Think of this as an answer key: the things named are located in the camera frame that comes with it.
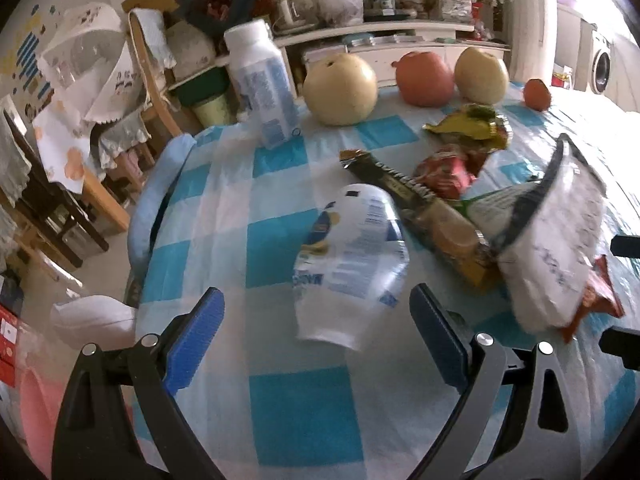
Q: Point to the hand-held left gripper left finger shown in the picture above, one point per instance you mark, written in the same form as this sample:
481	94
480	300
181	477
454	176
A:
195	340

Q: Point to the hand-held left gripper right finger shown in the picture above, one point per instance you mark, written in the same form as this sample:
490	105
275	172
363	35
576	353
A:
440	340

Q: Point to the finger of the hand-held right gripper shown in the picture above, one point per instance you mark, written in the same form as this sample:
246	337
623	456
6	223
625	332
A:
622	347
627	245

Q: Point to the orange red snack wrapper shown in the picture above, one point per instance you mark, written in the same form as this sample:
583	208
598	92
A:
595	300

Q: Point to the white green snack packet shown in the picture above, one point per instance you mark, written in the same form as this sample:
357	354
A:
550	250

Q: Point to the brown coffee sachet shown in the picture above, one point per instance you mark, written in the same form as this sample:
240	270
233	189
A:
440	225

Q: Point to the pink plastic basin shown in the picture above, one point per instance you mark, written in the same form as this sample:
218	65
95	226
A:
37	420

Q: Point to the white bin liner bag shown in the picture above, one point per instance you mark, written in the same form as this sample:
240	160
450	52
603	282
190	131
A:
95	325

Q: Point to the blue checked tablecloth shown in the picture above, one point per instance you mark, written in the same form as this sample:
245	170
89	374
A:
300	410

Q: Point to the red crumpled wrapper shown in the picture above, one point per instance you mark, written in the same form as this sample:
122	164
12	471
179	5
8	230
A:
447	172

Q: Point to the small orange fruit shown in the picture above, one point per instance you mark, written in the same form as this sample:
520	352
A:
536	95

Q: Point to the washing machine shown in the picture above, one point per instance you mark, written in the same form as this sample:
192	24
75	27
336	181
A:
600	62

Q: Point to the gold green crumpled wrapper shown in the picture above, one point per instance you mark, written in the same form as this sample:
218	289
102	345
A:
470	127

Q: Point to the small yellow pear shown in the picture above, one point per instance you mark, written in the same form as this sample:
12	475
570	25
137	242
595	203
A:
482	75

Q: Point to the white printed dining tablecloth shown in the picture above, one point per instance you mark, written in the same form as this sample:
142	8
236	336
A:
65	155

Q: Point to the green waste bin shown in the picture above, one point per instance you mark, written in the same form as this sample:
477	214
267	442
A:
210	105

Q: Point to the red apple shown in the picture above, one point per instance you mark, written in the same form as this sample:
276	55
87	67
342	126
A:
425	80

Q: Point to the white milk bottle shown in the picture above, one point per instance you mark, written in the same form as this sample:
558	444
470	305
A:
265	85

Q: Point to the wooden chair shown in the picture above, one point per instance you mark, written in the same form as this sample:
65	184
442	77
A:
150	75

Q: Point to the large yellow pear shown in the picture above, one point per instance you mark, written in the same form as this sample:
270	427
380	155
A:
340	90

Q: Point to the white mesh food cover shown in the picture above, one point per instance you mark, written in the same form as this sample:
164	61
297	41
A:
80	45

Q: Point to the dark cloth bag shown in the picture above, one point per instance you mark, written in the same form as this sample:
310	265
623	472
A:
215	10

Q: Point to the white kettle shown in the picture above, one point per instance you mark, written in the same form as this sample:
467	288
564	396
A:
292	10

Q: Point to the clear plastic bag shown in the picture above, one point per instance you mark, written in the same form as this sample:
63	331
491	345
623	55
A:
340	5

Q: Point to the white wall cabinet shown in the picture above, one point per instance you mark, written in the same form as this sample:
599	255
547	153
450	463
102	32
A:
390	35

